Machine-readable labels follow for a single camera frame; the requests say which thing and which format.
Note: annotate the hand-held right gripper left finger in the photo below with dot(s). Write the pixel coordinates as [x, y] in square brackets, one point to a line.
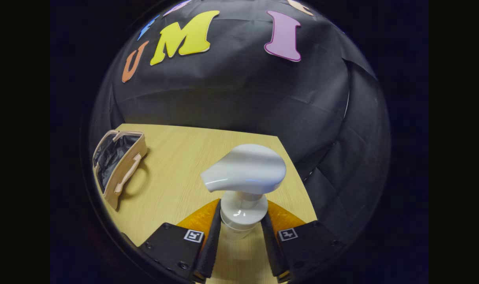
[212, 244]

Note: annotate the black backdrop cloth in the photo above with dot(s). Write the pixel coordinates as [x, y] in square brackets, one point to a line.
[243, 98]

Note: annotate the small pink hard-shell suitcase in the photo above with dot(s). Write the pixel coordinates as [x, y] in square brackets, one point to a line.
[125, 173]

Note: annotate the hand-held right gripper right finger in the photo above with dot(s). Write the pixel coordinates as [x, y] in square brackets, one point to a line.
[271, 248]

